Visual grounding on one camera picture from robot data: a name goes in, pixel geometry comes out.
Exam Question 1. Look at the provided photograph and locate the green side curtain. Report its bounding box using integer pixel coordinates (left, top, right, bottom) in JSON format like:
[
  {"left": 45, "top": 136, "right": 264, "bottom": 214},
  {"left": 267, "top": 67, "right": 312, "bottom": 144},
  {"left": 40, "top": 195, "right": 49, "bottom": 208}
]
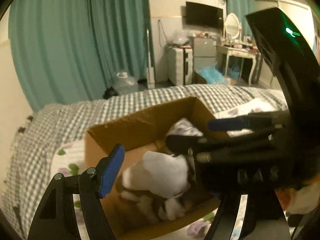
[{"left": 226, "top": 0, "right": 256, "bottom": 37}]

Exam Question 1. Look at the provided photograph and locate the small grey fridge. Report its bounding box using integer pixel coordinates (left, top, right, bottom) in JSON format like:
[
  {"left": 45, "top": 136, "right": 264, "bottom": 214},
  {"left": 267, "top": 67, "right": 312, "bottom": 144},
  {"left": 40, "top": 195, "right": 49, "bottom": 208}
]
[{"left": 191, "top": 37, "right": 216, "bottom": 70}]

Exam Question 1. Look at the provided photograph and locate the grey checked bed sheet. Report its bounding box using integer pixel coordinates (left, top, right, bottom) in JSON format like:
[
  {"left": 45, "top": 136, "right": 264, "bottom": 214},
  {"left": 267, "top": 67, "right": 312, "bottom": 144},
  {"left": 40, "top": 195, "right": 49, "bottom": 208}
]
[{"left": 2, "top": 85, "right": 287, "bottom": 239}]

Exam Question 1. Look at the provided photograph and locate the brown cardboard box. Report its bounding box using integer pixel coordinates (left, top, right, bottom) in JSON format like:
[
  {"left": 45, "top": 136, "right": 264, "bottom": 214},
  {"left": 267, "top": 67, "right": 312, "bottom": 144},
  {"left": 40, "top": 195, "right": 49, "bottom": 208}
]
[{"left": 85, "top": 97, "right": 228, "bottom": 239}]

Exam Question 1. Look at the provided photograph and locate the white plush toy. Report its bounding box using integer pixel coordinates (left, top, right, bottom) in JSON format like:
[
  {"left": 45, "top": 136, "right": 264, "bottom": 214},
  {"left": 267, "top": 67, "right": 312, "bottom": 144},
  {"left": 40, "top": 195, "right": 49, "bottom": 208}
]
[{"left": 116, "top": 151, "right": 190, "bottom": 224}]

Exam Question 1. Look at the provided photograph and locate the clear water jug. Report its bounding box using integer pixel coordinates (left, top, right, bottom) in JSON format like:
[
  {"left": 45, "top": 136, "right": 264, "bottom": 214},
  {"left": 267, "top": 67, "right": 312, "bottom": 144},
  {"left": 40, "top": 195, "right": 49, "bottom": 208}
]
[{"left": 112, "top": 72, "right": 138, "bottom": 95}]

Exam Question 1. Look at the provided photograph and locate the white floral quilt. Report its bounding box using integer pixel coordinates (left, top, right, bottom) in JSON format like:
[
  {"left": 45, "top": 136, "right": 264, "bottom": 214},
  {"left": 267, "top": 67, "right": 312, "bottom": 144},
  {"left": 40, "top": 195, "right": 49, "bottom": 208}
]
[{"left": 49, "top": 97, "right": 290, "bottom": 239}]

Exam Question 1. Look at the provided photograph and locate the box with blue bags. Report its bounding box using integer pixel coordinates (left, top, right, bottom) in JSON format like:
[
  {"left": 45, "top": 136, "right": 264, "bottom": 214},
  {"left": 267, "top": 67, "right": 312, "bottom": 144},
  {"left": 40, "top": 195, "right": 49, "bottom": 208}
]
[{"left": 193, "top": 62, "right": 237, "bottom": 85}]

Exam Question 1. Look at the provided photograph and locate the white dressing table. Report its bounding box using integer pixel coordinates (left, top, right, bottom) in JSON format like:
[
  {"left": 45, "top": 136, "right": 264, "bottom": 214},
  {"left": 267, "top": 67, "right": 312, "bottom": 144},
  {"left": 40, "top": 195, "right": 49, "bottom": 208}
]
[{"left": 216, "top": 39, "right": 264, "bottom": 87}]

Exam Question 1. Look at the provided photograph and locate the oval vanity mirror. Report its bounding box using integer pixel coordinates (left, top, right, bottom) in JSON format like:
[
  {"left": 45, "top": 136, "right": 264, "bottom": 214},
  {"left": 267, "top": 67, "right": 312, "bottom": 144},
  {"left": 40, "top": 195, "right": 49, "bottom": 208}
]
[{"left": 224, "top": 13, "right": 241, "bottom": 40}]

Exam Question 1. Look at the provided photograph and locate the black wall television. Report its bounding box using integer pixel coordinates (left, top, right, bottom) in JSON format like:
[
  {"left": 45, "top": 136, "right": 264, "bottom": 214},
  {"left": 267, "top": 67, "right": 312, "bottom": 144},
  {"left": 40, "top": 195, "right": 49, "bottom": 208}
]
[{"left": 185, "top": 2, "right": 223, "bottom": 30}]

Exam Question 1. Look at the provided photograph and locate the white standing mop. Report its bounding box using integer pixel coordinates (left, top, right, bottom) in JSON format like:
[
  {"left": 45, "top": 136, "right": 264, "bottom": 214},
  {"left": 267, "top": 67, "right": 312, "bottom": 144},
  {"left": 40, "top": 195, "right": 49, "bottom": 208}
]
[{"left": 146, "top": 29, "right": 155, "bottom": 89}]

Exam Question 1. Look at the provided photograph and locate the floral tissue paper pack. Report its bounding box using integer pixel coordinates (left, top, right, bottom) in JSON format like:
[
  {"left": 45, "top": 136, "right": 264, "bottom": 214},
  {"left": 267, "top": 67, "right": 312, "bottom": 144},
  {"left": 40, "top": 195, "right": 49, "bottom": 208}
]
[{"left": 166, "top": 118, "right": 203, "bottom": 137}]

